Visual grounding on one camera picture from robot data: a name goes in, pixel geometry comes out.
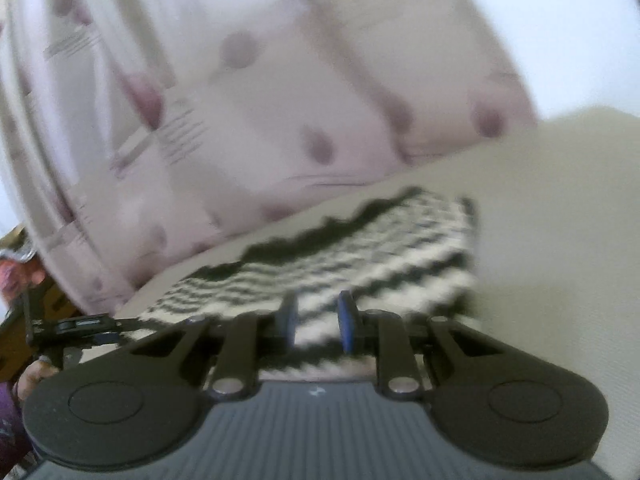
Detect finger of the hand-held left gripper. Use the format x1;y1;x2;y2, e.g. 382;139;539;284
54;313;151;350

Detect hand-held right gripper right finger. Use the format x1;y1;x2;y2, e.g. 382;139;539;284
337;290;502;402

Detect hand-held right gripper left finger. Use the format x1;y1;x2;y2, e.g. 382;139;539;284
127;292;301;401

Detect black white striped knit sweater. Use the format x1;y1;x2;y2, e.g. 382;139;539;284
136;186;482;377

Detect person's left hand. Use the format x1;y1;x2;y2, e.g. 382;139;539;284
14;354;62;402

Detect colourful embroidered cloth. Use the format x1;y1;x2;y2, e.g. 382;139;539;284
0;227;41;306

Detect pink leaf print curtain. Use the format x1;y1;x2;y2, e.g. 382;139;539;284
0;0;540;317

